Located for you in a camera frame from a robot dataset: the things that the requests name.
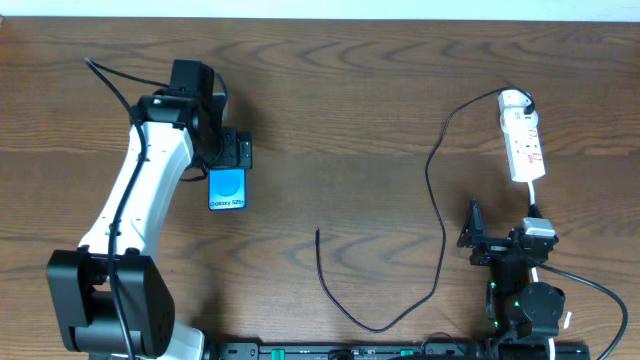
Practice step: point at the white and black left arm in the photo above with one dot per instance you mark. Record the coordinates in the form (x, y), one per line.
(109, 297)

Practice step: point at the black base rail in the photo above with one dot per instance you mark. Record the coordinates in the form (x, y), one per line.
(435, 349)

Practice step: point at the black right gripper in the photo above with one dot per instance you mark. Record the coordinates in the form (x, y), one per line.
(500, 244)

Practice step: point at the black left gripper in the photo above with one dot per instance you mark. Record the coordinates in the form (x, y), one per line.
(232, 151)

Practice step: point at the blue Galaxy smartphone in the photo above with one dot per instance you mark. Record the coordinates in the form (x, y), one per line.
(227, 189)

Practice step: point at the white USB charger plug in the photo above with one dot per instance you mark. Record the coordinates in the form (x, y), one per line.
(515, 106)

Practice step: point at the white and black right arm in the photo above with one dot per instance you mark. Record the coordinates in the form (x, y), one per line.
(525, 311)

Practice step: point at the white power strip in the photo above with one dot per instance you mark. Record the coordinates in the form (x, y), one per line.
(524, 152)

